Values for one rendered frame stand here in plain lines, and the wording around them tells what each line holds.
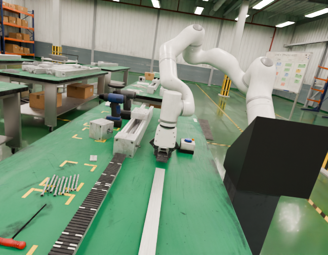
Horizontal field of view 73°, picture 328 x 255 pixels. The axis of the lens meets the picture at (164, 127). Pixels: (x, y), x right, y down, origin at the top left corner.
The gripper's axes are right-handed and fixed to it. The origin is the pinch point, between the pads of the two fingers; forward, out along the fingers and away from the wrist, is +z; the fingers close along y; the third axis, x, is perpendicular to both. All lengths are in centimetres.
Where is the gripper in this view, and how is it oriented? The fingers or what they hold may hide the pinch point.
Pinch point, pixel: (162, 155)
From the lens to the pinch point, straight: 110.3
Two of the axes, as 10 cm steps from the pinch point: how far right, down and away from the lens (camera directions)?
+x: 0.6, -2.8, 9.6
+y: 9.9, 1.6, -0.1
